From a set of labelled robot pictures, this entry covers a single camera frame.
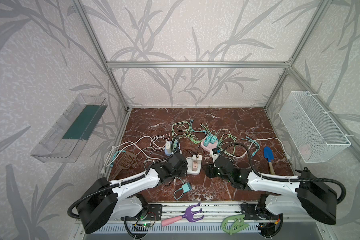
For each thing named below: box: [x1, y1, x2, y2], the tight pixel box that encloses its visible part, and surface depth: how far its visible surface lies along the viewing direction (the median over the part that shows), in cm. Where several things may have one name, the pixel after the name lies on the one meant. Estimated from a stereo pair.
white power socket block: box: [186, 154, 202, 175], surface depth 86 cm
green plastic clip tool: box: [221, 214, 249, 235], surface depth 72 cm
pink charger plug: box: [192, 161, 198, 172], surface depth 85 cm
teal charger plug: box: [181, 182, 192, 193], surface depth 81 cm
